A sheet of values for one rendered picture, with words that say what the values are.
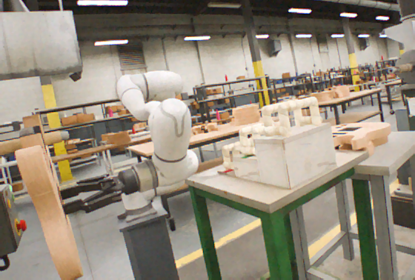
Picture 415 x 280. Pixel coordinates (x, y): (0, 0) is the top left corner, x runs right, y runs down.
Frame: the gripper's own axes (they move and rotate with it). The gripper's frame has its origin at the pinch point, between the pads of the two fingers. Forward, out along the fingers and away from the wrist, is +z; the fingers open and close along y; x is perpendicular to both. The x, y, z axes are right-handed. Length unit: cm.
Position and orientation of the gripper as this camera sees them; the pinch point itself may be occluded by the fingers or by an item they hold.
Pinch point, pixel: (63, 201)
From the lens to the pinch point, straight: 80.6
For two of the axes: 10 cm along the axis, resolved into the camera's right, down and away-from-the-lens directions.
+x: -0.3, -9.4, -3.3
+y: -5.5, -2.6, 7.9
